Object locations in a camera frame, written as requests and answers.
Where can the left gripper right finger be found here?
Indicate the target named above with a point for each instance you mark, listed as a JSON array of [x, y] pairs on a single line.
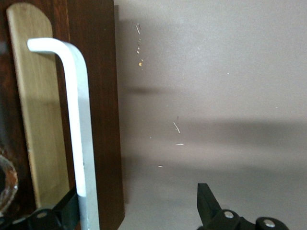
[[216, 220]]

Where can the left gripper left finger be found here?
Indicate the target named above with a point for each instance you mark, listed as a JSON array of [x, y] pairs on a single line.
[[48, 220]]

